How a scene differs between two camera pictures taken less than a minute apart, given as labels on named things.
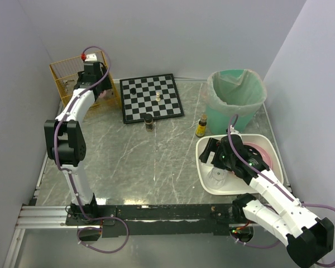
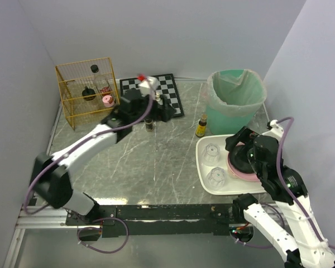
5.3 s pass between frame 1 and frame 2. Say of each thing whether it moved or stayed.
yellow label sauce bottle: stayed
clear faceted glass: stayed
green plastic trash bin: stayed
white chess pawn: stayed
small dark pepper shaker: stayed
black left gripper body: moved
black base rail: stayed
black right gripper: moved
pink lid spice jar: moved
